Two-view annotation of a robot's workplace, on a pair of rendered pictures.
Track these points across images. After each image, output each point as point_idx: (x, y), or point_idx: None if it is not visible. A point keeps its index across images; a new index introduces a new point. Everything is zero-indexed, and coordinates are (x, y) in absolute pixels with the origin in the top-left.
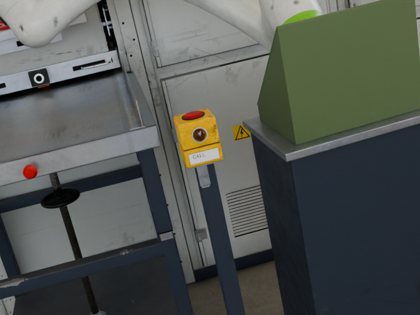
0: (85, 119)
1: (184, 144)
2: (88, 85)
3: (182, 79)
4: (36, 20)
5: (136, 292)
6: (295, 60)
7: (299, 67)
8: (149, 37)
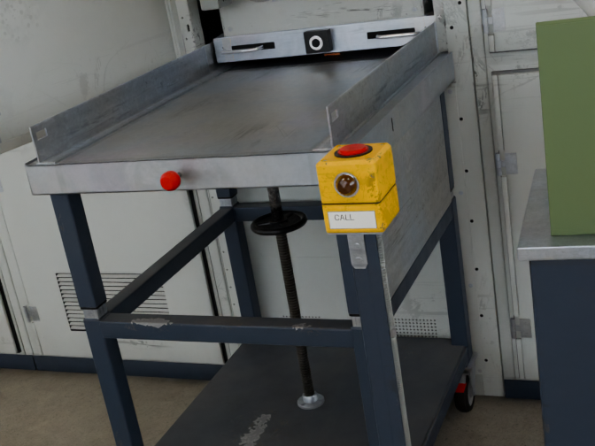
0: (298, 119)
1: (322, 195)
2: (376, 64)
3: (525, 78)
4: None
5: None
6: (566, 88)
7: (572, 101)
8: (483, 3)
